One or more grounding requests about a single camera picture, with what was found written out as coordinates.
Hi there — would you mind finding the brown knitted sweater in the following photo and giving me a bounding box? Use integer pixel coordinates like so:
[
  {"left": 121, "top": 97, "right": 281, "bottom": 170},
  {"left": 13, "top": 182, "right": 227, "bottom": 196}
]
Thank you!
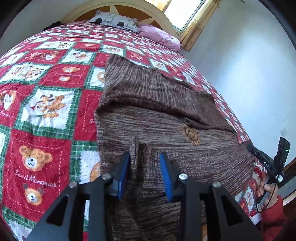
[{"left": 94, "top": 54, "right": 254, "bottom": 240}]

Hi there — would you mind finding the red sleeve forearm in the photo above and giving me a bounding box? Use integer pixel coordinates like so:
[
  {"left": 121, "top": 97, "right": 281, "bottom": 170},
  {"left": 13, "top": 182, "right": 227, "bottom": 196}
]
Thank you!
[{"left": 261, "top": 195, "right": 287, "bottom": 240}]

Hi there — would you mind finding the person's right hand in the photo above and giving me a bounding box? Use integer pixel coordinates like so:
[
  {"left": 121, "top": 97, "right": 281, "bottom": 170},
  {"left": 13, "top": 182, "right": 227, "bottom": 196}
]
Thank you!
[{"left": 256, "top": 174, "right": 278, "bottom": 209}]

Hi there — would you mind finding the yellow curtain behind headboard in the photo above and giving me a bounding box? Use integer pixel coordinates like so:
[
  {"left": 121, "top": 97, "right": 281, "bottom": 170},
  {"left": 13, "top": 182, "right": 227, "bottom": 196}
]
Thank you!
[{"left": 154, "top": 0, "right": 221, "bottom": 51}]

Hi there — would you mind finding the red patchwork teddy bedspread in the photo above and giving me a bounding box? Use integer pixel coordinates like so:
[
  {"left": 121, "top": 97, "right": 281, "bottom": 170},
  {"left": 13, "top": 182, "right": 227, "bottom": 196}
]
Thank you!
[{"left": 1, "top": 22, "right": 265, "bottom": 240}]

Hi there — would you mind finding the pink pillow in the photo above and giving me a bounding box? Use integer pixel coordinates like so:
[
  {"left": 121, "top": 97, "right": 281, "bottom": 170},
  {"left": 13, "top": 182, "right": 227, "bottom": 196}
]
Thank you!
[{"left": 138, "top": 24, "right": 181, "bottom": 52}]

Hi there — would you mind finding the cream wooden headboard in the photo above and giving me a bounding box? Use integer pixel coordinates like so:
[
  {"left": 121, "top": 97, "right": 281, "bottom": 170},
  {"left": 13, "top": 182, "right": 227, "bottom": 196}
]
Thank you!
[{"left": 61, "top": 1, "right": 177, "bottom": 37}]

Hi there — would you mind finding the grey patterned pillow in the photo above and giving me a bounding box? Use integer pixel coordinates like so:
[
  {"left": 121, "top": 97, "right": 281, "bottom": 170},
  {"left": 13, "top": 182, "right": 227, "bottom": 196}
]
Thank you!
[{"left": 87, "top": 10, "right": 138, "bottom": 33}]

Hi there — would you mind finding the black cable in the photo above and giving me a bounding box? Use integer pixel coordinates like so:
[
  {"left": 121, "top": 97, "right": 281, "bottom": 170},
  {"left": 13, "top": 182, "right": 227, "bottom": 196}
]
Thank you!
[{"left": 255, "top": 171, "right": 282, "bottom": 214}]

